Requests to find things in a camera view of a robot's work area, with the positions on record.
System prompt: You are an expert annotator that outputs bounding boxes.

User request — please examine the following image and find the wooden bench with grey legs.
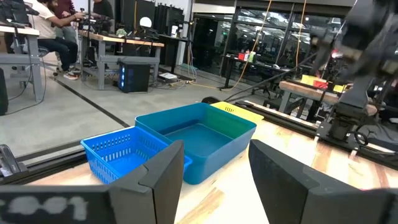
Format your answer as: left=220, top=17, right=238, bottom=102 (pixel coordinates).
left=277, top=79, right=379, bottom=118

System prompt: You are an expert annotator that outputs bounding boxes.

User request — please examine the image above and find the black computer tower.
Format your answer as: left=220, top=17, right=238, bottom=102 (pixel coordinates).
left=117, top=60, right=152, bottom=94

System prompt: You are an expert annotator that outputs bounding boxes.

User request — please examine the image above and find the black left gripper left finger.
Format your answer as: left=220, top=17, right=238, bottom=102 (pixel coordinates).
left=107, top=139, right=186, bottom=224

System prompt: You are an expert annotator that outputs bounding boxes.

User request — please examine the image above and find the white dome lamp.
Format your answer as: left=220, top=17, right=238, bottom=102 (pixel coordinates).
left=139, top=16, right=154, bottom=29

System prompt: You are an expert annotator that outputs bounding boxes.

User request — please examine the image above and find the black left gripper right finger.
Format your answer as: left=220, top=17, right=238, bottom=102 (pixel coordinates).
left=248, top=139, right=398, bottom=224

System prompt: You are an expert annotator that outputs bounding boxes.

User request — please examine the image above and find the wooden top grey workbench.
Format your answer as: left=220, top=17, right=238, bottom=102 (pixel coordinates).
left=78, top=29, right=165, bottom=91

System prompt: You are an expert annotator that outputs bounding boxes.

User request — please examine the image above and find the person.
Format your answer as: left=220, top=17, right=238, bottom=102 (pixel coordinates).
left=91, top=0, right=115, bottom=24
left=29, top=0, right=86, bottom=81
left=51, top=0, right=78, bottom=44

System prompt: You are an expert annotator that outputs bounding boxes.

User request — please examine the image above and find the large teal plastic bin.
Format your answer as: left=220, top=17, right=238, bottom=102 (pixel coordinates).
left=134, top=102, right=257, bottom=185

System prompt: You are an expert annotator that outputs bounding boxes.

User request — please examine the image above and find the small yellow perforated basket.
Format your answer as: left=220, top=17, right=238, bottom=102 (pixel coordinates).
left=210, top=101, right=265, bottom=124

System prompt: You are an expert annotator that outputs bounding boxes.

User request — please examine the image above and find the grey metal desk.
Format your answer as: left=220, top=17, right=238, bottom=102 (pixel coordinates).
left=0, top=24, right=45, bottom=103

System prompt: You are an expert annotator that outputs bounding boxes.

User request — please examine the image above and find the small blue perforated basket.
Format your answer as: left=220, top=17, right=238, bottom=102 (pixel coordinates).
left=80, top=126, right=193, bottom=185

